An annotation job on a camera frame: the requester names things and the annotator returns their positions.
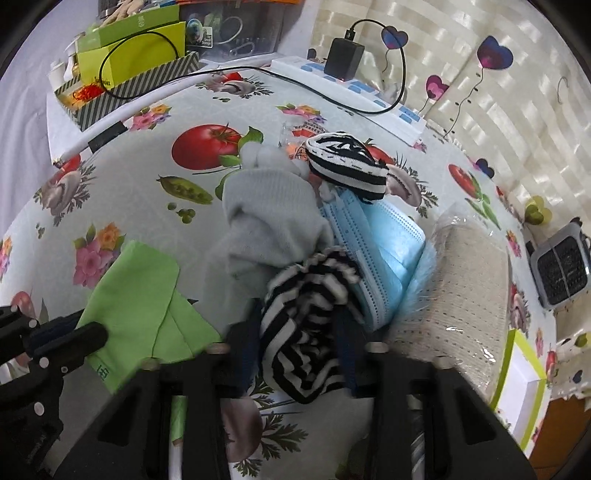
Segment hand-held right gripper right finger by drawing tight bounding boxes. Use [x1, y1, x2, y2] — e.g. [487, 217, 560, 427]
[335, 314, 539, 480]

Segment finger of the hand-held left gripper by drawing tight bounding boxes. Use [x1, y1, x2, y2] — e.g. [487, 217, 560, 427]
[0, 305, 84, 344]
[23, 322, 110, 374]

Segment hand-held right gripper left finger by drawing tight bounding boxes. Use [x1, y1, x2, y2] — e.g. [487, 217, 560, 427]
[53, 318, 262, 480]

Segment black white striped sock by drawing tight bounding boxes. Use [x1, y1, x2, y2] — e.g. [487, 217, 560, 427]
[304, 132, 389, 202]
[259, 246, 366, 405]

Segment green cloth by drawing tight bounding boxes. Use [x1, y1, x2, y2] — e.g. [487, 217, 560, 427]
[76, 240, 222, 393]

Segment blue face masks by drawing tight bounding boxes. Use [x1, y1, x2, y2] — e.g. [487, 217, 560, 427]
[318, 189, 428, 330]

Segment light grey sock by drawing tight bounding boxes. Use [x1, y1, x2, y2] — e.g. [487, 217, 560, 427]
[205, 145, 334, 296]

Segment white tray with green rim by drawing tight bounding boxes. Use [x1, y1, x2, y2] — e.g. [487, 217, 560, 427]
[489, 329, 550, 453]

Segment clear packet with orange print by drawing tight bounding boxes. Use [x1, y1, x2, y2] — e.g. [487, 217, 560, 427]
[279, 115, 333, 160]

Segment light blue fluffy cloth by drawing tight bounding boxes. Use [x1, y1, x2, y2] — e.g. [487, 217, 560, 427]
[399, 242, 437, 319]

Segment beige cloth in plastic bag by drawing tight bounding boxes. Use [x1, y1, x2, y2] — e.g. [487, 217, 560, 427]
[385, 215, 511, 393]

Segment wooden cabinet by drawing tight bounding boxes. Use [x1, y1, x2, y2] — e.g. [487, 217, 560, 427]
[529, 394, 587, 467]

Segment grey fan heater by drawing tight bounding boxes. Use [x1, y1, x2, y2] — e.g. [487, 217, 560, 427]
[529, 217, 591, 310]

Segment striped cardboard box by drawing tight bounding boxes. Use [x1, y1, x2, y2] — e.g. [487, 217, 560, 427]
[53, 51, 200, 132]

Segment yellow-green box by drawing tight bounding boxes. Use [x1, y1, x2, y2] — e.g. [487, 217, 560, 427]
[76, 21, 188, 90]

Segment white power strip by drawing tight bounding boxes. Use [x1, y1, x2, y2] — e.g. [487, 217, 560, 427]
[270, 55, 428, 146]

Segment heart print curtain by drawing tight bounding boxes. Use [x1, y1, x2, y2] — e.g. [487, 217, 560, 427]
[309, 0, 591, 324]

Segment black charger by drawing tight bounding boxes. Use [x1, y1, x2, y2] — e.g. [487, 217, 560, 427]
[323, 38, 365, 81]

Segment light green flat box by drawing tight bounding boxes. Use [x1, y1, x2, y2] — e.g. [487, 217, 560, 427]
[76, 4, 181, 51]

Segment beige wooden mannequin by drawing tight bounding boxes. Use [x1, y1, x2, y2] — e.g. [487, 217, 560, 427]
[99, 2, 144, 24]

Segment clear bin with orange lid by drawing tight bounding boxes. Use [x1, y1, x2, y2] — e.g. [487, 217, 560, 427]
[178, 0, 305, 61]

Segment black charger cable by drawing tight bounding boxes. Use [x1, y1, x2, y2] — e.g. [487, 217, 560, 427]
[99, 18, 409, 116]

